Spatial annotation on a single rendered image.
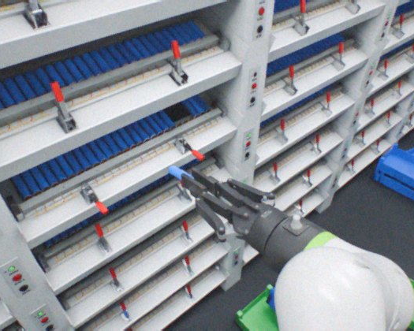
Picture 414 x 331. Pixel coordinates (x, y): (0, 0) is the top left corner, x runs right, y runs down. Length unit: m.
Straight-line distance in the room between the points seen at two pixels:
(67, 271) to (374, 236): 1.55
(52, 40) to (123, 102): 0.20
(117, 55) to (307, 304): 0.65
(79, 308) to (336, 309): 0.90
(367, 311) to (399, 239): 1.76
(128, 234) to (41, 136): 0.41
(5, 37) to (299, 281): 0.52
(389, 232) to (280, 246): 1.63
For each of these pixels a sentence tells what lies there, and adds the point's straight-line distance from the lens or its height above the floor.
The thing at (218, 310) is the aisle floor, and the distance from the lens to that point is 1.69.
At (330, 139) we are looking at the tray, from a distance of 1.71.
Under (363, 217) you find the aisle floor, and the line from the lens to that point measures 2.15.
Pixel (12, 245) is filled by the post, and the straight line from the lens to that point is 0.83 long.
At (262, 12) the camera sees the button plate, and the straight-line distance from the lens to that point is 0.92.
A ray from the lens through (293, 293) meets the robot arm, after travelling 0.37.
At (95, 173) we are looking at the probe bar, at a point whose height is 0.94.
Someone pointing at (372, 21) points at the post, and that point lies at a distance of 1.53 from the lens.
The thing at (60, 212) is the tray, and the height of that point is 0.91.
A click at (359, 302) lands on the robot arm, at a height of 1.21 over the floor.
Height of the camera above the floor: 1.51
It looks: 42 degrees down
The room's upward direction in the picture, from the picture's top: straight up
